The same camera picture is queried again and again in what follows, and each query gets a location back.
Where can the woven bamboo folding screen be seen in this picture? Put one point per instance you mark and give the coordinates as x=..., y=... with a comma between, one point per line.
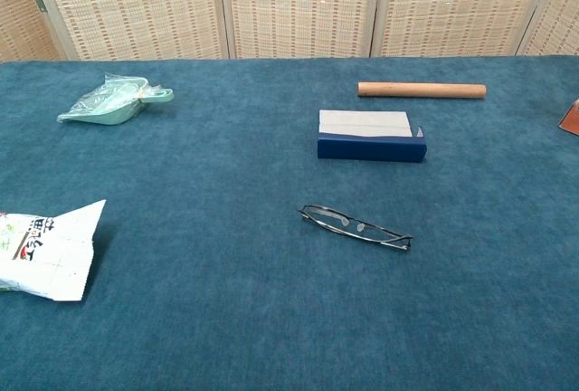
x=294, y=2

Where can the blue velvet tablecloth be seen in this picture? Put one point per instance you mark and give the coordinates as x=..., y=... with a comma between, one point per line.
x=203, y=192

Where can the blue and white box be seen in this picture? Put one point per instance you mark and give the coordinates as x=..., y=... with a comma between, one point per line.
x=362, y=149

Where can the green dustpan in plastic bag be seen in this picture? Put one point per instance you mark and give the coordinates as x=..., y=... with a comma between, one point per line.
x=104, y=110

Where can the orange object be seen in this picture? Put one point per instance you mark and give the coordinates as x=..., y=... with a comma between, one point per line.
x=571, y=121

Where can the metal screen hinge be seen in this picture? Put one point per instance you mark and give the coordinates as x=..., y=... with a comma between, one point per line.
x=40, y=2

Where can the wooden rolling pin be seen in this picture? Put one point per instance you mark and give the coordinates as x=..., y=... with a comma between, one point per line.
x=420, y=90

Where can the thin metal eyeglasses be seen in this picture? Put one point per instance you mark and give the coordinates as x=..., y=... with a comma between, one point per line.
x=346, y=222

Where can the white snack bag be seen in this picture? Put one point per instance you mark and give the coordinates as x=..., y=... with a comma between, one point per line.
x=45, y=260

